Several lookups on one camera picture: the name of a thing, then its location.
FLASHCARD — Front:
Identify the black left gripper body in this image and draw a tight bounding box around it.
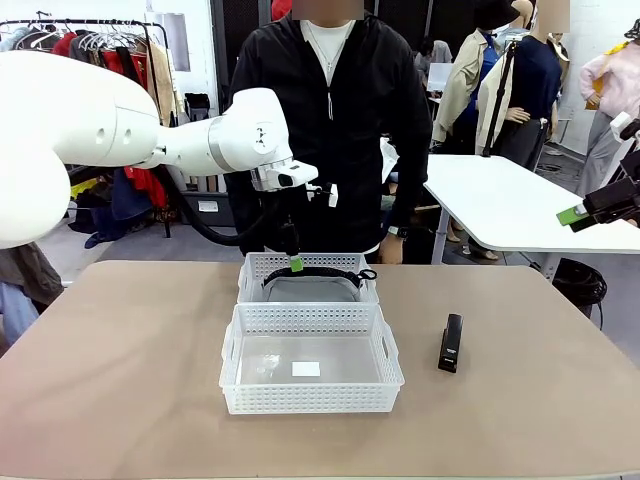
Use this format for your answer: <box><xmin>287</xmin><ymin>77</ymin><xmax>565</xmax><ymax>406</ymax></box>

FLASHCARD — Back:
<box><xmin>272</xmin><ymin>191</ymin><xmax>302</xmax><ymax>231</ymax></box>

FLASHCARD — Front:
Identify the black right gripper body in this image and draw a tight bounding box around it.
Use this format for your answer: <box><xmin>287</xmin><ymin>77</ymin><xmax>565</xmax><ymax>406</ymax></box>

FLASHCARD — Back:
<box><xmin>583</xmin><ymin>176</ymin><xmax>640</xmax><ymax>227</ymax></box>

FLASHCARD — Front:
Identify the grey pouch with black zipper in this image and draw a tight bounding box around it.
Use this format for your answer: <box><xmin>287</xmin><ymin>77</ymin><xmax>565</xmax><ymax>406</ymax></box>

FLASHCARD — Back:
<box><xmin>262</xmin><ymin>266</ymin><xmax>377</xmax><ymax>304</ymax></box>

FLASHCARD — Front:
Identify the black stapler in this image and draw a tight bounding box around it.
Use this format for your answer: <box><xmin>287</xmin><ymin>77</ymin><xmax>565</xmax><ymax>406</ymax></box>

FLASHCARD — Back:
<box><xmin>437</xmin><ymin>313</ymin><xmax>465</xmax><ymax>374</ymax></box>

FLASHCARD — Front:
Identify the person left forearm black sleeve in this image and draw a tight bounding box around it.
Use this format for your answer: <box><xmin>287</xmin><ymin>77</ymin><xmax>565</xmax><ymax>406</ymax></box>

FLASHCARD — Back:
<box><xmin>387</xmin><ymin>149</ymin><xmax>432</xmax><ymax>234</ymax></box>

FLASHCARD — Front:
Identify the person left hand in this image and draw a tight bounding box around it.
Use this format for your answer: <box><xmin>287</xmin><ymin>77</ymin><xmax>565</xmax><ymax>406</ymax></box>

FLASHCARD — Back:
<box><xmin>379</xmin><ymin>235</ymin><xmax>405</xmax><ymax>266</ymax></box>

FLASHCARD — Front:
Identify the white perforated plastic basket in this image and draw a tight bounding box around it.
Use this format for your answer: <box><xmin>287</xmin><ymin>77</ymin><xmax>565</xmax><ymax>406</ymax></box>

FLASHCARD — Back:
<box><xmin>218</xmin><ymin>301</ymin><xmax>406</xmax><ymax>416</ymax></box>
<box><xmin>237</xmin><ymin>252</ymin><xmax>380</xmax><ymax>306</ymax></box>

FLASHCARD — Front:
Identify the white table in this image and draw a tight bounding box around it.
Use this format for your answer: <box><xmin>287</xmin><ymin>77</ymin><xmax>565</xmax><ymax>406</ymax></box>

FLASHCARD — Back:
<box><xmin>422</xmin><ymin>153</ymin><xmax>640</xmax><ymax>274</ymax></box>

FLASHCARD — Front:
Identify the black storage box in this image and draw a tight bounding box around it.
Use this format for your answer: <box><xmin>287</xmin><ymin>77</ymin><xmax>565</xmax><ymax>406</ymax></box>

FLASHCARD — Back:
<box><xmin>183</xmin><ymin>191</ymin><xmax>237</xmax><ymax>228</ymax></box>

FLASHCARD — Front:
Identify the bundle of paper rolls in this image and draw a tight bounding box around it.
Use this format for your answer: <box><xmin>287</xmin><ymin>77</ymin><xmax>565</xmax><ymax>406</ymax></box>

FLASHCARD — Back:
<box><xmin>185</xmin><ymin>172</ymin><xmax>229</xmax><ymax>194</ymax></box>

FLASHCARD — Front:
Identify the mannequin in pink top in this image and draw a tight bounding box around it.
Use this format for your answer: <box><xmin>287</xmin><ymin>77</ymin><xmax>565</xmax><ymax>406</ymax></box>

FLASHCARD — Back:
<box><xmin>578</xmin><ymin>19</ymin><xmax>640</xmax><ymax>197</ymax></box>

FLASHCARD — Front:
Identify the person torso in black jacket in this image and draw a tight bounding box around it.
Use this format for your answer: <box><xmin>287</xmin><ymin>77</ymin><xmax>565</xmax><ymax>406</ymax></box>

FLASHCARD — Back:
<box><xmin>226</xmin><ymin>10</ymin><xmax>434</xmax><ymax>257</ymax></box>

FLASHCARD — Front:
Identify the mannequin in navy sweater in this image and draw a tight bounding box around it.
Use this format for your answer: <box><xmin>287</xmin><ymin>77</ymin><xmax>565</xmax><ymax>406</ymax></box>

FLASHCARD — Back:
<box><xmin>478</xmin><ymin>0</ymin><xmax>565</xmax><ymax>172</ymax></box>

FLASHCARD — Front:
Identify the red hanging dress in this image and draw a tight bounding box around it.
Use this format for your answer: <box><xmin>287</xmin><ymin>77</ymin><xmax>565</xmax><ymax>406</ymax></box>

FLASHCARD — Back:
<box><xmin>102</xmin><ymin>48</ymin><xmax>168</xmax><ymax>209</ymax></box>

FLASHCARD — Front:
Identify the mannequin in beige trench coat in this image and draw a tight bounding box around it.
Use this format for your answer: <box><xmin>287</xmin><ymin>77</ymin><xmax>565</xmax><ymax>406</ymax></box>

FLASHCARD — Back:
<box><xmin>431</xmin><ymin>0</ymin><xmax>522</xmax><ymax>156</ymax></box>

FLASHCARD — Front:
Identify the beige hanging garment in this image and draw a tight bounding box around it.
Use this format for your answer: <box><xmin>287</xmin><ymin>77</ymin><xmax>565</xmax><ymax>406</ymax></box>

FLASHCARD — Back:
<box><xmin>146</xmin><ymin>41</ymin><xmax>177</xmax><ymax>127</ymax></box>

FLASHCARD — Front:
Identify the yellow bag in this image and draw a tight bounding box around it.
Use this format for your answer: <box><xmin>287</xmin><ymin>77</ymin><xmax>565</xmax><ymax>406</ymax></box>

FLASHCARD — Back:
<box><xmin>68</xmin><ymin>178</ymin><xmax>97</xmax><ymax>200</ymax></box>

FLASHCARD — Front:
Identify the background person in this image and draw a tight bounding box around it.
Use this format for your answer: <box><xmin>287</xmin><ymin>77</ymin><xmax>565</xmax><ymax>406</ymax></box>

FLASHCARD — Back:
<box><xmin>413</xmin><ymin>37</ymin><xmax>454</xmax><ymax>84</ymax></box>

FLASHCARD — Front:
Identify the grey hanging jacket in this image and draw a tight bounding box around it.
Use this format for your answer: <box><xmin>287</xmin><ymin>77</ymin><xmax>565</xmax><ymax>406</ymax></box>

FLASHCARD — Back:
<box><xmin>69</xmin><ymin>33</ymin><xmax>104</xmax><ymax>65</ymax></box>

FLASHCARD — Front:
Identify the black clothes rack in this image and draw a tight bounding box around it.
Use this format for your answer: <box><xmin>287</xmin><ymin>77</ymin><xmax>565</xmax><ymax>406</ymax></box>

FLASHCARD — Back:
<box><xmin>0</xmin><ymin>18</ymin><xmax>174</xmax><ymax>239</ymax></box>

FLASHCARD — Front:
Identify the brown grey jacket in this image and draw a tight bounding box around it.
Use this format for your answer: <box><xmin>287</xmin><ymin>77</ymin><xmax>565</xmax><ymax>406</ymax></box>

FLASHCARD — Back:
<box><xmin>0</xmin><ymin>241</ymin><xmax>65</xmax><ymax>307</ymax></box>

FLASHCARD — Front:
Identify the red hanging jacket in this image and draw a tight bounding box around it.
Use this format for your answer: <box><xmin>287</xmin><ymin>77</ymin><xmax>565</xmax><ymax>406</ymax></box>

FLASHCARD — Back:
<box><xmin>51</xmin><ymin>32</ymin><xmax>79</xmax><ymax>58</ymax></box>

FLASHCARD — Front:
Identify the light blue jeans cloth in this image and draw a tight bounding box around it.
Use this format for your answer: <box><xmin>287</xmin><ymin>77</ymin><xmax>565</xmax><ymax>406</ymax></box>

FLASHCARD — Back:
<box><xmin>0</xmin><ymin>281</ymin><xmax>40</xmax><ymax>347</ymax></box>

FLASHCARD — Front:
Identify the dark brown hanging garment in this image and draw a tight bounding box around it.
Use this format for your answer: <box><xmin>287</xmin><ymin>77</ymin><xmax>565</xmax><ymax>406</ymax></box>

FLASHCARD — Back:
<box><xmin>15</xmin><ymin>32</ymin><xmax>57</xmax><ymax>52</ymax></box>

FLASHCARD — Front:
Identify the light blue hanging garment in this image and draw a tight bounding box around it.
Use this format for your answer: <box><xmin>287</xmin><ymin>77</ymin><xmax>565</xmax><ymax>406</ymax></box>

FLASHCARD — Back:
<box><xmin>0</xmin><ymin>27</ymin><xmax>27</xmax><ymax>52</ymax></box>

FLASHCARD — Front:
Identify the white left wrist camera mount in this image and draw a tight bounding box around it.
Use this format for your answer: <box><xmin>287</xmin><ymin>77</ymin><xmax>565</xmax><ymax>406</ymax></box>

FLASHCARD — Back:
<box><xmin>303</xmin><ymin>181</ymin><xmax>340</xmax><ymax>209</ymax></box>

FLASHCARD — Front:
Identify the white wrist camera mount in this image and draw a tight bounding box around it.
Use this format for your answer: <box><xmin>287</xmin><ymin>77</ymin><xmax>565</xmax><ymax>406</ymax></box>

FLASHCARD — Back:
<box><xmin>303</xmin><ymin>181</ymin><xmax>340</xmax><ymax>209</ymax></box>
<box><xmin>609</xmin><ymin>111</ymin><xmax>640</xmax><ymax>142</ymax></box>

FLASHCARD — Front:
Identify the black cable coil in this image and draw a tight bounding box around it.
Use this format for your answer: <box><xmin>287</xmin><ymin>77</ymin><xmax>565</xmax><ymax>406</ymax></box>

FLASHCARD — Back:
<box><xmin>551</xmin><ymin>257</ymin><xmax>609</xmax><ymax>307</ymax></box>

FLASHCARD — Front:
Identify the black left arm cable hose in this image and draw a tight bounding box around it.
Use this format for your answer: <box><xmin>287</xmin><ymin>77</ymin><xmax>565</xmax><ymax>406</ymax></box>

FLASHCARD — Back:
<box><xmin>158</xmin><ymin>164</ymin><xmax>292</xmax><ymax>247</ymax></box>

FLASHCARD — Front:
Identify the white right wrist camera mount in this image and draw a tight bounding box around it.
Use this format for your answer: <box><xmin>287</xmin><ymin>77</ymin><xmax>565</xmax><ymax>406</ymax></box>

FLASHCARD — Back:
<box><xmin>609</xmin><ymin>111</ymin><xmax>640</xmax><ymax>142</ymax></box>

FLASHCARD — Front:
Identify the silver necklace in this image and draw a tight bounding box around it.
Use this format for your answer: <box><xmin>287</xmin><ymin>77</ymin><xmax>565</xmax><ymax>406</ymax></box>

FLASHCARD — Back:
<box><xmin>305</xmin><ymin>20</ymin><xmax>354</xmax><ymax>72</ymax></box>

